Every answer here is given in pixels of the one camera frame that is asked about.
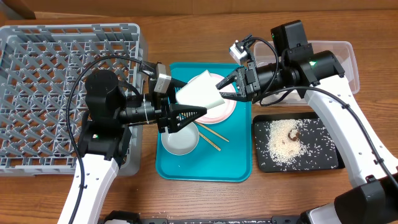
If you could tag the clear plastic bin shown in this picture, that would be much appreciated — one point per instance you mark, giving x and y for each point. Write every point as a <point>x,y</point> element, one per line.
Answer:
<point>343,51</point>

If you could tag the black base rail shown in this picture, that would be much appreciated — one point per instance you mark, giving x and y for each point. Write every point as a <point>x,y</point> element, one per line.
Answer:
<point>134,218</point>

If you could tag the wooden chopstick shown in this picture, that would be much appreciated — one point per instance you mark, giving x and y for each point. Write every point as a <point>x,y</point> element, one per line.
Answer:
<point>212,131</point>
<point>209,141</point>

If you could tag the brown food scrap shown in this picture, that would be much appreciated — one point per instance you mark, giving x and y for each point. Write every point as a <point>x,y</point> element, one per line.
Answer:
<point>294,134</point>

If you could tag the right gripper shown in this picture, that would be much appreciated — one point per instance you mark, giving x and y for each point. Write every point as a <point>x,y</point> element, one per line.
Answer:
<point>250,81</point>

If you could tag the white rice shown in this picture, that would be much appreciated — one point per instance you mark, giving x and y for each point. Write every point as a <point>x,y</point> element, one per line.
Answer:
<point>284,143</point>

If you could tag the large white plate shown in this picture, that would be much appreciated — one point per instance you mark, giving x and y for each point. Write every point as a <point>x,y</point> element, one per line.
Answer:
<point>219,113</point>

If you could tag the white cup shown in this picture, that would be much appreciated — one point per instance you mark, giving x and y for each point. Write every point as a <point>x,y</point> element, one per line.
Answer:
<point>200,91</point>

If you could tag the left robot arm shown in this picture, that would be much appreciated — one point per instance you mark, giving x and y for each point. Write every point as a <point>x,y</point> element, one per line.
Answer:
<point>114,106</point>

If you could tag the grey bowl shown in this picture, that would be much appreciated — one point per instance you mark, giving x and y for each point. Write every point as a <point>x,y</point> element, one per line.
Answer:
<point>182,142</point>

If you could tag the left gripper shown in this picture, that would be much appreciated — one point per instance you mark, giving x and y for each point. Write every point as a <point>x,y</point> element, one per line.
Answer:
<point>166,113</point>

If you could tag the teal plastic tray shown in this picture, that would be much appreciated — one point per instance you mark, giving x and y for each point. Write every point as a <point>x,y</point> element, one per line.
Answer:
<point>233,163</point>

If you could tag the black waste tray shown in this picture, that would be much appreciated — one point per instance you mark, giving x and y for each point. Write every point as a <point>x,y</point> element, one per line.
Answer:
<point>329,161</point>

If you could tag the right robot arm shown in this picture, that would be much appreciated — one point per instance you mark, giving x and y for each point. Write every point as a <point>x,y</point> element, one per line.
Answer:
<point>320,80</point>

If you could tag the grey dishwasher rack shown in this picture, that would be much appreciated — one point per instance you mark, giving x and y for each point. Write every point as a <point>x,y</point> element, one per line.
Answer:
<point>42,98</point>

